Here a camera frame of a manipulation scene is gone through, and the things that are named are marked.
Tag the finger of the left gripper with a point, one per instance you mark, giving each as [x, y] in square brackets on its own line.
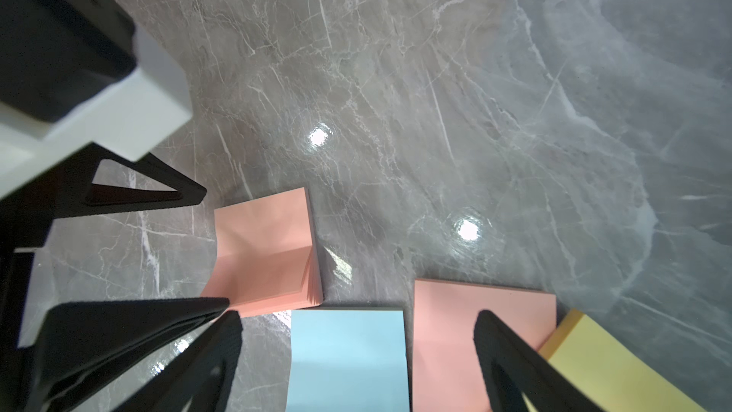
[83, 347]
[77, 195]

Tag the pink flat memo pad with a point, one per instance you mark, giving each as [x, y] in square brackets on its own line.
[446, 371]

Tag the blue memo pad upper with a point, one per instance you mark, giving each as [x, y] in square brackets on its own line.
[348, 360]

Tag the yellow memo pad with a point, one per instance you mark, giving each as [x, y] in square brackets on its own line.
[607, 372]

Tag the pink fanned memo pad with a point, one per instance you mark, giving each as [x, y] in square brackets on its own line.
[267, 260]

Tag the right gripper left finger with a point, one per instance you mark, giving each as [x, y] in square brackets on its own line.
[199, 379]

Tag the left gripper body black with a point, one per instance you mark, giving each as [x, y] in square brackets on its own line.
[23, 274]

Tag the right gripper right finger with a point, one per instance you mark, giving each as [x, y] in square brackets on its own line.
[516, 377]

